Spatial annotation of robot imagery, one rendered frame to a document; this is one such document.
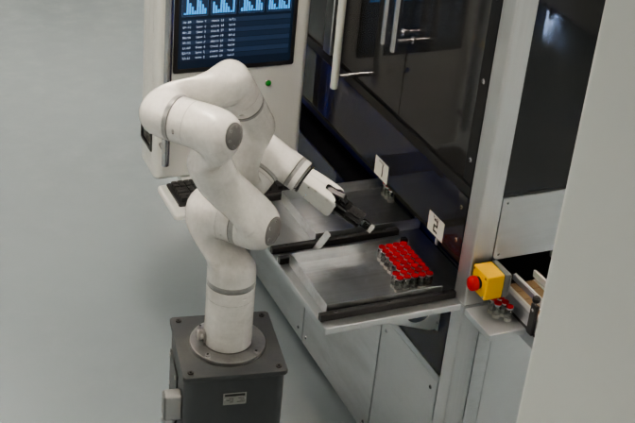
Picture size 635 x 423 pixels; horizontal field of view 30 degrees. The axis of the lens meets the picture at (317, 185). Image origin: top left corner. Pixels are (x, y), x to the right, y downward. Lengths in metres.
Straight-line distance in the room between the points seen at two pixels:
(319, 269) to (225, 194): 0.71
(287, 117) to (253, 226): 1.22
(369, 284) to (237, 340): 0.48
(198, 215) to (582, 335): 1.62
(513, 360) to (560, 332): 2.12
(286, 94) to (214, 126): 1.45
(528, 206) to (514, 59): 0.44
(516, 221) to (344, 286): 0.49
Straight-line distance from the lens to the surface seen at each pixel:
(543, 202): 3.16
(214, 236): 2.80
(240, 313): 2.89
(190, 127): 2.43
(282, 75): 3.81
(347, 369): 4.00
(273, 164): 2.85
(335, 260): 3.32
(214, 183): 2.59
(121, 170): 5.59
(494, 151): 2.98
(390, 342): 3.65
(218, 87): 2.52
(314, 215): 3.53
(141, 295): 4.71
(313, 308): 3.12
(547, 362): 1.35
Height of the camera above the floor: 2.63
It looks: 28 degrees down
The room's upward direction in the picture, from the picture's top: 6 degrees clockwise
